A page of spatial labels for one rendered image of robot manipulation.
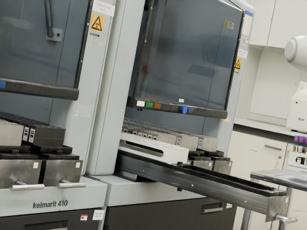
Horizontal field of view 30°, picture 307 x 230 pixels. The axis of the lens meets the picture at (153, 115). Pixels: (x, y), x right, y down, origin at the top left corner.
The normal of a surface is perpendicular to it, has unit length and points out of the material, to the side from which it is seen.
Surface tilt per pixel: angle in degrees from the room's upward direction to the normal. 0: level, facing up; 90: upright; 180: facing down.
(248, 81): 90
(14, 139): 90
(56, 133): 90
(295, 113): 90
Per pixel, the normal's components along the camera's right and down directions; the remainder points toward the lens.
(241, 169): -0.60, -0.07
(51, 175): 0.79, 0.18
